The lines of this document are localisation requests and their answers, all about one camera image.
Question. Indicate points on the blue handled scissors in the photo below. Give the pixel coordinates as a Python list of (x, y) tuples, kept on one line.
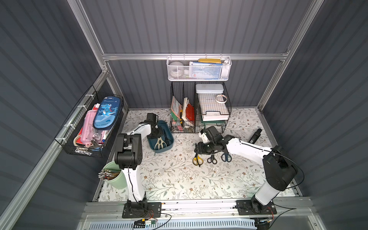
[(226, 157)]

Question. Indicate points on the yellow handled scissors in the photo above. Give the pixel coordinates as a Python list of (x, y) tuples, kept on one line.
[(197, 161)]

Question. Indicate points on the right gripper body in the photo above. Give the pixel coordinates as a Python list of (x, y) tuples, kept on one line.
[(200, 147)]

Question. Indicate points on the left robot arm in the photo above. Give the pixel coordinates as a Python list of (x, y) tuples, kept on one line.
[(129, 154)]

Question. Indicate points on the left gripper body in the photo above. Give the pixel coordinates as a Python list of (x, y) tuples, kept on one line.
[(156, 135)]

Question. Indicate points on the black handled scissors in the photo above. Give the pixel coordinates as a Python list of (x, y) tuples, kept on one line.
[(212, 159)]

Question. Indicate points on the black stapler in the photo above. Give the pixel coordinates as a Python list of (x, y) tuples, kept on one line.
[(255, 136)]

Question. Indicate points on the pink pencil case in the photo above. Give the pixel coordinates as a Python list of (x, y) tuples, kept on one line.
[(87, 131)]

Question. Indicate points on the all black scissors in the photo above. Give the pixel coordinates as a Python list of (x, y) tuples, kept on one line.
[(167, 140)]

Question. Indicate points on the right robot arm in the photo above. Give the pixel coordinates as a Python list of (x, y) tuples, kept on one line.
[(279, 170)]

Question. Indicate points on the white tape roll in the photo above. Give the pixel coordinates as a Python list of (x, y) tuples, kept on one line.
[(221, 99)]

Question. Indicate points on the teal plastic storage box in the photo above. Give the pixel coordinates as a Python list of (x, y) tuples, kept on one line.
[(165, 127)]

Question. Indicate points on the red folder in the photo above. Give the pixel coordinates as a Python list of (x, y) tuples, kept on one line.
[(190, 112)]

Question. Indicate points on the cream handled scissors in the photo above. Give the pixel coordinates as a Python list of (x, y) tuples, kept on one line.
[(160, 144)]

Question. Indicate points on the white wire wall basket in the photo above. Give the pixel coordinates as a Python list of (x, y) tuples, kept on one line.
[(183, 69)]

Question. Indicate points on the mint green pencil cup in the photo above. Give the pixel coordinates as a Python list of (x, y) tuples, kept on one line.
[(113, 175)]

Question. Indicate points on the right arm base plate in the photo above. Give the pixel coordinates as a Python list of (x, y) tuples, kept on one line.
[(254, 207)]

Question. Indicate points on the black wire side basket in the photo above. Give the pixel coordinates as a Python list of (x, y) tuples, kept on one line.
[(103, 140)]

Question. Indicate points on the black wire desk organizer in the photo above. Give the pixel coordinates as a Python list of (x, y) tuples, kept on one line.
[(207, 111)]

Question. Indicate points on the yellow case in basket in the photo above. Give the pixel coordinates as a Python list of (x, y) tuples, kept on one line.
[(210, 60)]

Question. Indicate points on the white flat box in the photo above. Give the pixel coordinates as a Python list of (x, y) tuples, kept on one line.
[(209, 89)]

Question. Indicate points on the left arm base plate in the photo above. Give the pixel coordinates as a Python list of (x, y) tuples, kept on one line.
[(142, 210)]

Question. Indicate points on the blue dinosaur pencil case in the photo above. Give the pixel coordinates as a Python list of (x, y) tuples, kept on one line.
[(107, 113)]

